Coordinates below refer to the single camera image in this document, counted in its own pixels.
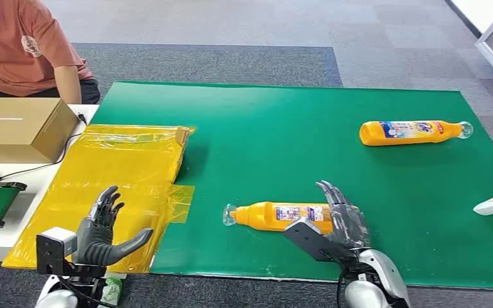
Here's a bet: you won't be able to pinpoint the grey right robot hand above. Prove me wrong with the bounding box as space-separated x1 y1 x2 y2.
315 180 371 251

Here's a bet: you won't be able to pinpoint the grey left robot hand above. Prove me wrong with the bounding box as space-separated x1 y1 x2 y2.
74 185 154 268

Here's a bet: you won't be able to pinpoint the orange bottle with clear cap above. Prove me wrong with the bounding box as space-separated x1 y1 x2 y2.
222 201 335 235
359 120 474 147

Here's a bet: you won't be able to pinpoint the green white wipes pack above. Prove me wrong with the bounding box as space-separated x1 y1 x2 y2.
101 275 123 308

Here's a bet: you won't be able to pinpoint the yellow plastic film sheet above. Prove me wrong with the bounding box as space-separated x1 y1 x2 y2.
1 123 196 274

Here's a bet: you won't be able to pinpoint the green table mat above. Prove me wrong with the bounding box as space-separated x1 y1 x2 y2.
91 81 493 291

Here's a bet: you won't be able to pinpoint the brown cardboard box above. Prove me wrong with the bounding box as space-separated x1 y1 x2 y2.
0 98 80 165

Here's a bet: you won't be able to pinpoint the person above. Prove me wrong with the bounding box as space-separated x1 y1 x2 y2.
0 0 101 105

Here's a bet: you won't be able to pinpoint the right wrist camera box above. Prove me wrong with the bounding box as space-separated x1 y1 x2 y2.
282 218 359 265

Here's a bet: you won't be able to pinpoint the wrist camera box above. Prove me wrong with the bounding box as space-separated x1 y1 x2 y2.
282 218 359 265
36 227 78 275

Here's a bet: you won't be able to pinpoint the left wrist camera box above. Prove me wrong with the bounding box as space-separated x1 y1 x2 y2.
36 227 78 275

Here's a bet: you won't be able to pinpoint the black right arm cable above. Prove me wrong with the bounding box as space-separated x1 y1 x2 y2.
336 271 350 308

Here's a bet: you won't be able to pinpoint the thin black power cable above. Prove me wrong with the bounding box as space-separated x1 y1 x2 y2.
0 112 89 182

